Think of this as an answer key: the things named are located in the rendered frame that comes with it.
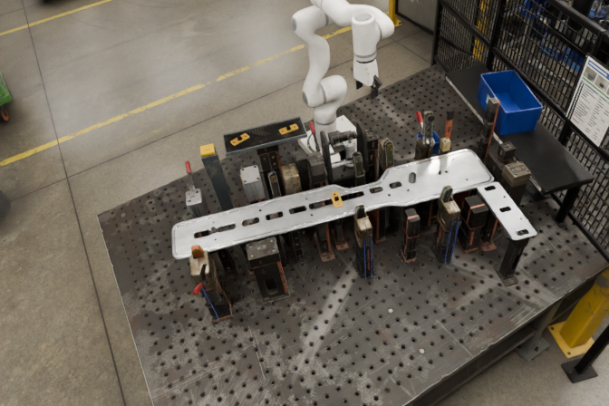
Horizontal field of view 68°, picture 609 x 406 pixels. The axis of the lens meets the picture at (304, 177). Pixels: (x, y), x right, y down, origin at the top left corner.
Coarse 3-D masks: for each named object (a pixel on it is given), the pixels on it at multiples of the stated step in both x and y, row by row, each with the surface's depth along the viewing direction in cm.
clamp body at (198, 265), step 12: (204, 252) 175; (192, 264) 172; (204, 264) 171; (192, 276) 168; (204, 276) 173; (216, 276) 180; (204, 288) 175; (216, 288) 177; (216, 300) 185; (228, 300) 198; (216, 312) 189; (228, 312) 192
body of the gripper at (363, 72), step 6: (354, 60) 174; (372, 60) 170; (354, 66) 176; (360, 66) 173; (366, 66) 170; (372, 66) 170; (354, 72) 179; (360, 72) 175; (366, 72) 172; (372, 72) 172; (360, 78) 177; (366, 78) 174; (372, 78) 173; (366, 84) 176
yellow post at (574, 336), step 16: (608, 272) 194; (592, 288) 208; (608, 288) 196; (576, 304) 222; (592, 304) 210; (608, 304) 206; (576, 320) 224; (592, 320) 215; (560, 336) 241; (576, 336) 228; (576, 352) 235
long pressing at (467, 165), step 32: (448, 160) 202; (480, 160) 201; (320, 192) 198; (352, 192) 196; (384, 192) 194; (416, 192) 192; (192, 224) 193; (224, 224) 191; (256, 224) 189; (288, 224) 187
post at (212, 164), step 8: (216, 152) 202; (208, 160) 202; (216, 160) 203; (208, 168) 205; (216, 168) 206; (208, 176) 208; (216, 176) 210; (216, 184) 214; (224, 184) 215; (216, 192) 217; (224, 192) 218; (224, 200) 222; (224, 208) 226; (232, 208) 228
